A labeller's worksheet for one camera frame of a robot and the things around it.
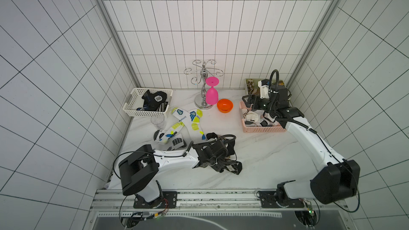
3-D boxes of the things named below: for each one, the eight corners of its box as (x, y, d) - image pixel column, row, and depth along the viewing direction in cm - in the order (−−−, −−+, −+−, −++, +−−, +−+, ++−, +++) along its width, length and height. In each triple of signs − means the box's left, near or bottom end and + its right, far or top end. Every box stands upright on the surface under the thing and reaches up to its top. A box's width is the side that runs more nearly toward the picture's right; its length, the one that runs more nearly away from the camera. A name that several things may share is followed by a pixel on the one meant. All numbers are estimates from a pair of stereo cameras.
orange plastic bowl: (217, 113, 107) (217, 109, 103) (216, 103, 112) (217, 99, 109) (232, 113, 107) (233, 109, 103) (231, 103, 113) (232, 99, 109)
